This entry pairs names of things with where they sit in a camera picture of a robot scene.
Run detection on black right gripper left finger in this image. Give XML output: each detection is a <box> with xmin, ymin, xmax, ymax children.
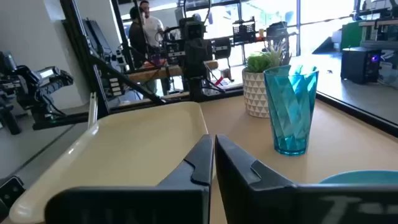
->
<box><xmin>44</xmin><ymin>134</ymin><xmax>215</xmax><ymax>224</ymax></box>

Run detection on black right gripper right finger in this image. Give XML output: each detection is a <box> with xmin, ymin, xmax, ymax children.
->
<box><xmin>214</xmin><ymin>134</ymin><xmax>398</xmax><ymax>224</ymax></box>

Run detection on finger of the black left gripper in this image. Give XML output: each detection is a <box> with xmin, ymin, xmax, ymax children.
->
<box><xmin>198</xmin><ymin>39</ymin><xmax>213</xmax><ymax>78</ymax></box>
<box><xmin>185</xmin><ymin>39</ymin><xmax>200</xmax><ymax>78</ymax></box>

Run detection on blue faceted plastic cup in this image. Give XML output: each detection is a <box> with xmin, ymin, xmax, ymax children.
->
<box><xmin>263</xmin><ymin>64</ymin><xmax>320</xmax><ymax>156</ymax></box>

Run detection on blue round plate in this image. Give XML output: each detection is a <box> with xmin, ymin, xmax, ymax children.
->
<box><xmin>319</xmin><ymin>170</ymin><xmax>398</xmax><ymax>185</ymax></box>

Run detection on cream plastic tray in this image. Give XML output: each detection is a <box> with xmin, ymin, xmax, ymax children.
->
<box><xmin>9</xmin><ymin>101</ymin><xmax>209</xmax><ymax>224</ymax></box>

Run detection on black perforated crate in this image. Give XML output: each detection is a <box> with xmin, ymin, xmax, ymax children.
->
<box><xmin>232</xmin><ymin>17</ymin><xmax>257</xmax><ymax>44</ymax></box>

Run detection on wooden workbench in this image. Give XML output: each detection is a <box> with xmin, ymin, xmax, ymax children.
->
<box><xmin>127</xmin><ymin>60</ymin><xmax>220</xmax><ymax>84</ymax></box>

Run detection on person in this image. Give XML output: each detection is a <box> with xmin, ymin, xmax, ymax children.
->
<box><xmin>128</xmin><ymin>6</ymin><xmax>156</xmax><ymax>94</ymax></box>
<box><xmin>139</xmin><ymin>0</ymin><xmax>165</xmax><ymax>48</ymax></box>

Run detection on succulent in white patterned pot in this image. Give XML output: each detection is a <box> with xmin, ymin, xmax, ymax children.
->
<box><xmin>241</xmin><ymin>43</ymin><xmax>292</xmax><ymax>118</ymax></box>

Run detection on black workshop machine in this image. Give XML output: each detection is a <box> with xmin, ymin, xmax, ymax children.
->
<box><xmin>266</xmin><ymin>21</ymin><xmax>292</xmax><ymax>58</ymax></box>

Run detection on green cabinet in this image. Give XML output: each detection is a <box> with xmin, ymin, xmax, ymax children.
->
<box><xmin>340</xmin><ymin>20</ymin><xmax>364</xmax><ymax>50</ymax></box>

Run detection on black computer tower purple light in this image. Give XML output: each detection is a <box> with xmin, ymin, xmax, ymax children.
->
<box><xmin>340</xmin><ymin>46</ymin><xmax>382</xmax><ymax>85</ymax></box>

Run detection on white bucket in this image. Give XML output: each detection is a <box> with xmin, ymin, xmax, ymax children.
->
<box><xmin>377</xmin><ymin>60</ymin><xmax>394</xmax><ymax>82</ymax></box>

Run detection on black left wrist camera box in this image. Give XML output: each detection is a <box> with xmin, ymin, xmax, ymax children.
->
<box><xmin>178</xmin><ymin>17</ymin><xmax>206</xmax><ymax>40</ymax></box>

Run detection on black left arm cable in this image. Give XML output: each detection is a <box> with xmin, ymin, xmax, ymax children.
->
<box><xmin>182</xmin><ymin>0</ymin><xmax>213</xmax><ymax>24</ymax></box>

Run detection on black switch box white labels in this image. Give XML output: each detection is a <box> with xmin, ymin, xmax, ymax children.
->
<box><xmin>107</xmin><ymin>76</ymin><xmax>124</xmax><ymax>98</ymax></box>

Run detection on black corner bracket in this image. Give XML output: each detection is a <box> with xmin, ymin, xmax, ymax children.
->
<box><xmin>0</xmin><ymin>175</ymin><xmax>25</xmax><ymax>215</ymax></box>

